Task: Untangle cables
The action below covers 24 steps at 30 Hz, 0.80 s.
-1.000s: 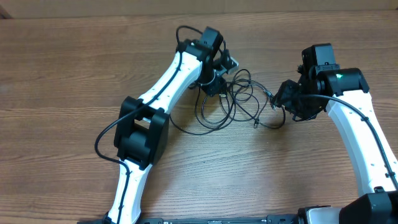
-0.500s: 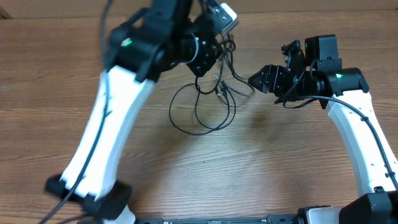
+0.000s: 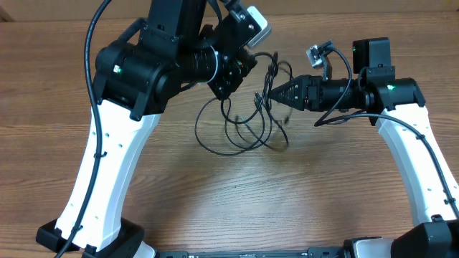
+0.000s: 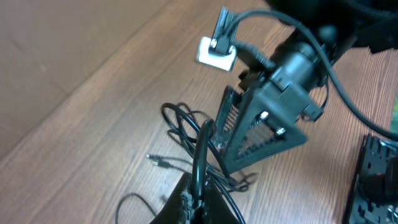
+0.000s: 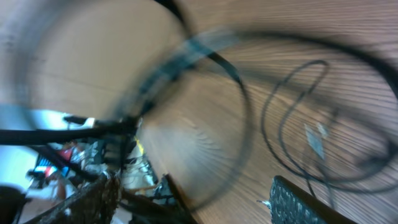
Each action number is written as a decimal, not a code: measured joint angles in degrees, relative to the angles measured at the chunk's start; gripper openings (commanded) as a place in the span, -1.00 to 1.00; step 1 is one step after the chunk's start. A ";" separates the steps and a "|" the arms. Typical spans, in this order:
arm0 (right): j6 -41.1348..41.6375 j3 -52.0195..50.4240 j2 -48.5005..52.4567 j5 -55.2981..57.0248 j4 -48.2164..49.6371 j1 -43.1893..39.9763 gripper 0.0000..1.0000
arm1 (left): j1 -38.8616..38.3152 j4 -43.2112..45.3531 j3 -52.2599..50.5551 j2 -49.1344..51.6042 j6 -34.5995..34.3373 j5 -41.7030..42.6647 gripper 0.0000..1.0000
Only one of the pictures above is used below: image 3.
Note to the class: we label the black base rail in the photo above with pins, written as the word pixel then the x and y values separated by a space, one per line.
pixel 251 253

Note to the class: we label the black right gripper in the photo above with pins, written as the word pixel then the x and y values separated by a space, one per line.
pixel 300 85

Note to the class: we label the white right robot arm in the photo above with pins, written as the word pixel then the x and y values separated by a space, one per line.
pixel 397 108

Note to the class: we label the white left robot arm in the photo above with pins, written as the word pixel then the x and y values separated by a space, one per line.
pixel 180 43

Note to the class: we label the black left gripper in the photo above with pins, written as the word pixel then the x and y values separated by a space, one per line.
pixel 234 74

